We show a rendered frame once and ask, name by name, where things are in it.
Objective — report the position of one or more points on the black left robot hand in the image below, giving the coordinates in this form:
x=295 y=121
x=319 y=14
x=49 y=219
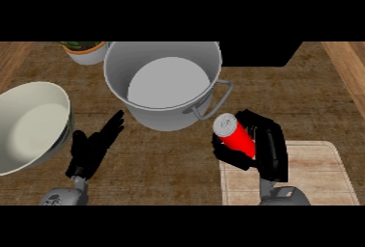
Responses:
x=93 y=145

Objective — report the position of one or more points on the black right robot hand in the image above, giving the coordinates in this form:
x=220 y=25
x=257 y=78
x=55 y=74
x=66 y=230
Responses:
x=270 y=148

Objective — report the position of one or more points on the red can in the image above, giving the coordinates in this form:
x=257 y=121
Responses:
x=233 y=133

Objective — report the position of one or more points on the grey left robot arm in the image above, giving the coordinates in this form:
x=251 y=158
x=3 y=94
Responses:
x=66 y=194

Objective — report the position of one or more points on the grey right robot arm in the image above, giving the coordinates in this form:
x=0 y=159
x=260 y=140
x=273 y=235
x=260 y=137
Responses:
x=279 y=194

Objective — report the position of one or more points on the pale wooden cutting board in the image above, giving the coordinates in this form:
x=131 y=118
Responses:
x=309 y=173

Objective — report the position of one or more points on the grey metal pot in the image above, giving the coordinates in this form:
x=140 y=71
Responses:
x=164 y=85

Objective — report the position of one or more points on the white bowl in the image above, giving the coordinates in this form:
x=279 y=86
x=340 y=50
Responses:
x=31 y=127

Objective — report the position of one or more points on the white potted plant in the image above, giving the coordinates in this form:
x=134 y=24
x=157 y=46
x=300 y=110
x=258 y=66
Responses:
x=86 y=51

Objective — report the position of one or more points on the black appliance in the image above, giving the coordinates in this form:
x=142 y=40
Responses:
x=258 y=53

